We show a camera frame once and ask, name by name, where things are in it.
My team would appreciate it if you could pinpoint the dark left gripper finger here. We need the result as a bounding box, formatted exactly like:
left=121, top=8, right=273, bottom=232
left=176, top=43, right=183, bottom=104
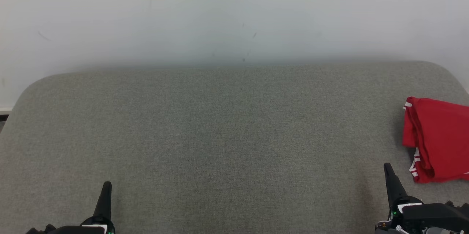
left=93, top=181, right=112, bottom=220

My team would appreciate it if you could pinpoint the red jersey with white sleeves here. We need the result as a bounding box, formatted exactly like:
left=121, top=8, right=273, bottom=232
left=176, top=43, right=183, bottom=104
left=403, top=97, right=469, bottom=184

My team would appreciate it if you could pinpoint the grey fabric sofa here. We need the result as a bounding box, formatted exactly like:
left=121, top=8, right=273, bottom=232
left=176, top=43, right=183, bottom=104
left=0, top=61, right=469, bottom=234

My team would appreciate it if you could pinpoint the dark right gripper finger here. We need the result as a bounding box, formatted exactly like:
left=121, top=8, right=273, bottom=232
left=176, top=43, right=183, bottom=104
left=384, top=163, right=408, bottom=207

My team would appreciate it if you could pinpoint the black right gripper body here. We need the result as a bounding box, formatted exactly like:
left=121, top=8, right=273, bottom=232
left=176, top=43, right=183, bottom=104
left=390, top=196, right=469, bottom=231

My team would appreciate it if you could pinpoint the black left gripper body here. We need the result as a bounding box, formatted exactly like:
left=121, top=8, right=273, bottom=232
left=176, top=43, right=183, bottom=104
left=55, top=216, right=116, bottom=234

